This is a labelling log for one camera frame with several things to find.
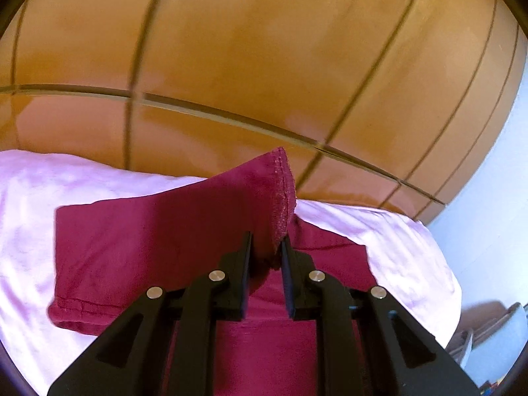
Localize brown wooden wardrobe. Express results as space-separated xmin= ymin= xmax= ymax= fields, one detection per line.
xmin=0 ymin=0 xmax=522 ymax=225

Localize pale blue plastic container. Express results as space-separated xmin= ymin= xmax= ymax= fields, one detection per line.
xmin=460 ymin=303 xmax=528 ymax=386

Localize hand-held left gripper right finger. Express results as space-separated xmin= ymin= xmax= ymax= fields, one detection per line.
xmin=280 ymin=235 xmax=481 ymax=396

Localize pink bed sheet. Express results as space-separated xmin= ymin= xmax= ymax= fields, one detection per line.
xmin=0 ymin=148 xmax=463 ymax=396

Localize maroon small garment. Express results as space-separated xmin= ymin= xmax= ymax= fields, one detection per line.
xmin=47 ymin=146 xmax=378 ymax=396

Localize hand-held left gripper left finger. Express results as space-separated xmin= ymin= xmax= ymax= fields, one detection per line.
xmin=47 ymin=231 xmax=253 ymax=396

